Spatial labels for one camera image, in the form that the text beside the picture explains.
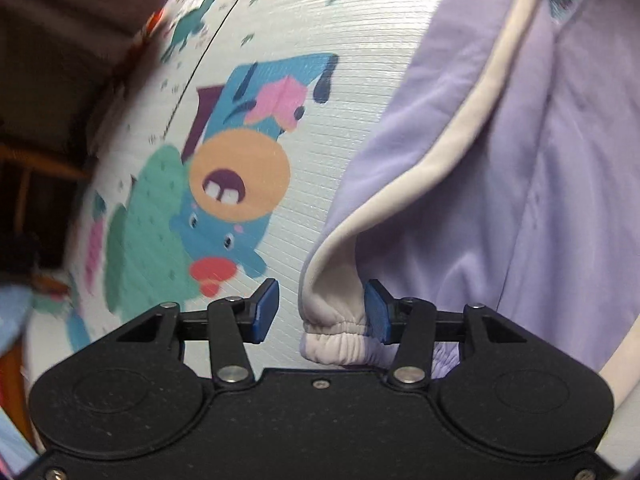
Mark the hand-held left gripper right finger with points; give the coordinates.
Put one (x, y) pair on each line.
(376, 312)

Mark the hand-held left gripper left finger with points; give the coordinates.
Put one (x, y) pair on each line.
(265, 310)

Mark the lilac pants with white stripe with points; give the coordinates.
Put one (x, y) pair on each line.
(525, 185)

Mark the cartoon printed play mat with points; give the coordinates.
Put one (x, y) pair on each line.
(310, 125)

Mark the pink and blue blanket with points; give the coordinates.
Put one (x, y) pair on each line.
(12, 310)

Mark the wooden chair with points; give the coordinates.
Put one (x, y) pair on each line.
(35, 170)

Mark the small orange object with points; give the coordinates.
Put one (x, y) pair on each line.
(154, 21)

